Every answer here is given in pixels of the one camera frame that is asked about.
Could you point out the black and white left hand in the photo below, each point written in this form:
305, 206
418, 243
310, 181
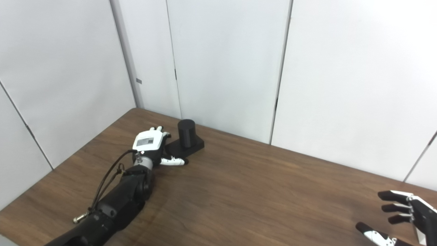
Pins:
148, 142

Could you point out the black and white right hand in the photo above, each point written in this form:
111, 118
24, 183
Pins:
425, 215

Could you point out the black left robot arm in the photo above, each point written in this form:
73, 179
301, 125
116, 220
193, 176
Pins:
116, 205

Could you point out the black peg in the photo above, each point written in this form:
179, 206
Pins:
186, 135

